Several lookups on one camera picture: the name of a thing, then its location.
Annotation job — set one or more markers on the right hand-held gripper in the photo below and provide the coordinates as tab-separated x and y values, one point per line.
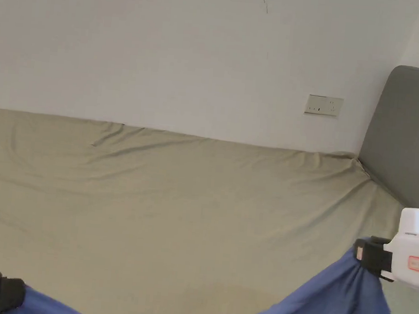
412	248

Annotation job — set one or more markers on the blue shirt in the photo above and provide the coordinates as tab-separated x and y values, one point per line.
328	310

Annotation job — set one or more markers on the white wall socket plate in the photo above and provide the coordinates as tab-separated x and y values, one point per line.
324	105

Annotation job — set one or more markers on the grey padded headboard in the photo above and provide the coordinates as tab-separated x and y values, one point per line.
409	138

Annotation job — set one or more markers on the bed with beige sheet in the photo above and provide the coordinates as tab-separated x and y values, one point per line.
161	204

